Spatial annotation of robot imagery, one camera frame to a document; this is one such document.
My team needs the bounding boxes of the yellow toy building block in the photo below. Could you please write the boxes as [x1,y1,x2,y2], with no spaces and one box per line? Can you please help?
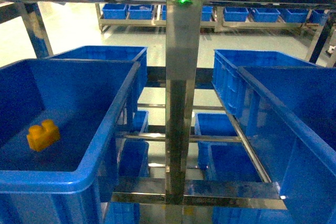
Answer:
[26,119,60,152]

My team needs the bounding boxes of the blue bin rear right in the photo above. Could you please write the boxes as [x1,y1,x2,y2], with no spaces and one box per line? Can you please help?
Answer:
[211,49,320,116]

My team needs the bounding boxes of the blue bin rear left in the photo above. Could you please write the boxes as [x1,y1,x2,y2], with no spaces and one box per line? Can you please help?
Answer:
[49,45,148,114]

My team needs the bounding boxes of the blue bin left upper shelf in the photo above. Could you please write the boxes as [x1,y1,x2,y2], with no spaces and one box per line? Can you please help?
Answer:
[1,59,140,223]

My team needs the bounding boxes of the large blue bin centre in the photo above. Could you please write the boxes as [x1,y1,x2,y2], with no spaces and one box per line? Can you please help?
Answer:
[236,67,335,223]

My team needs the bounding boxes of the steel rack upright post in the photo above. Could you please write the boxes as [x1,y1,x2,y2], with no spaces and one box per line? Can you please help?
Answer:
[165,0,203,223]

